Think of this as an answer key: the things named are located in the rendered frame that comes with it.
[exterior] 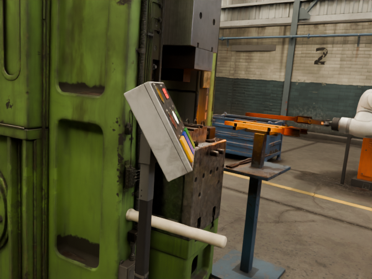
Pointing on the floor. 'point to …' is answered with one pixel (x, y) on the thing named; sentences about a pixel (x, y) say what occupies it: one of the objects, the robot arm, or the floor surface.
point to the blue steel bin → (274, 142)
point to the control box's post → (144, 217)
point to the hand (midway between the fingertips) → (303, 119)
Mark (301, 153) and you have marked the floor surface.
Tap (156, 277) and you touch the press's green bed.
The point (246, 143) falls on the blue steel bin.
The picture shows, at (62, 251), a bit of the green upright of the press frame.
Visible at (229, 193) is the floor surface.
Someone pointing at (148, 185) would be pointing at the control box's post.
